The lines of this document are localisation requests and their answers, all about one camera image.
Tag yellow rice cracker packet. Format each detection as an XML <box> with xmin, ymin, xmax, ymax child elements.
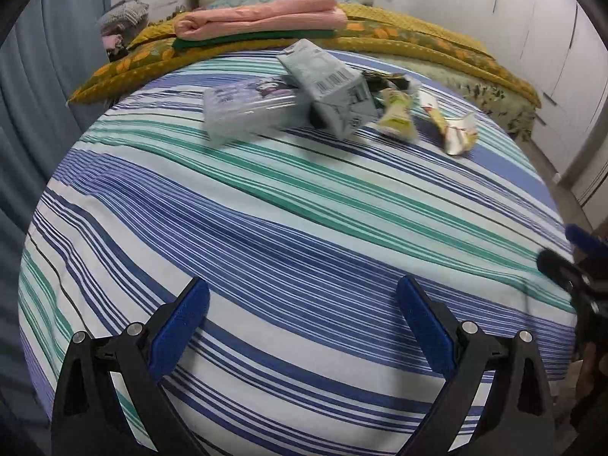
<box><xmin>376</xmin><ymin>89</ymin><xmax>418</xmax><ymax>142</ymax></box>

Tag grey milk carton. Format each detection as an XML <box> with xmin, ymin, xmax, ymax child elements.
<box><xmin>277</xmin><ymin>39</ymin><xmax>378</xmax><ymax>139</ymax></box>

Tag blue green striped tablecloth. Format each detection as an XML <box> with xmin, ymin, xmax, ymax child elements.
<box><xmin>19</xmin><ymin>52</ymin><xmax>575</xmax><ymax>455</ymax></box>

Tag floral bed sheet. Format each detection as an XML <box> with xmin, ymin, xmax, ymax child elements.
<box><xmin>378</xmin><ymin>54</ymin><xmax>536</xmax><ymax>141</ymax></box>

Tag red white crumpled wrapper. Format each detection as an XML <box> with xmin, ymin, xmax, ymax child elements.
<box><xmin>418</xmin><ymin>91</ymin><xmax>478</xmax><ymax>157</ymax></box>

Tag clear plastic package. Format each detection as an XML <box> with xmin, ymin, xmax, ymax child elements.
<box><xmin>203</xmin><ymin>75</ymin><xmax>312</xmax><ymax>144</ymax></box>

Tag white drawer cabinet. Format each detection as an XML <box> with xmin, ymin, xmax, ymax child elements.
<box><xmin>424</xmin><ymin>0</ymin><xmax>607</xmax><ymax>175</ymax></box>

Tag folded green cloth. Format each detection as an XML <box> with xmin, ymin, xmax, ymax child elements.
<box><xmin>172</xmin><ymin>29</ymin><xmax>336</xmax><ymax>49</ymax></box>

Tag blue grey curtain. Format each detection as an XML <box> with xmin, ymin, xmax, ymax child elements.
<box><xmin>0</xmin><ymin>0</ymin><xmax>114</xmax><ymax>390</ymax></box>

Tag yellow orange patterned blanket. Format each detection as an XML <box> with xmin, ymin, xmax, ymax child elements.
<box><xmin>68</xmin><ymin>3</ymin><xmax>541</xmax><ymax>107</ymax></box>

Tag grey knitted garment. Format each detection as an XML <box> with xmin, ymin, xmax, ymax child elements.
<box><xmin>97</xmin><ymin>0</ymin><xmax>149</xmax><ymax>54</ymax></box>

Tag folded pink cloth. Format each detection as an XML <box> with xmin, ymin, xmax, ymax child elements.
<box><xmin>173</xmin><ymin>0</ymin><xmax>347</xmax><ymax>41</ymax></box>

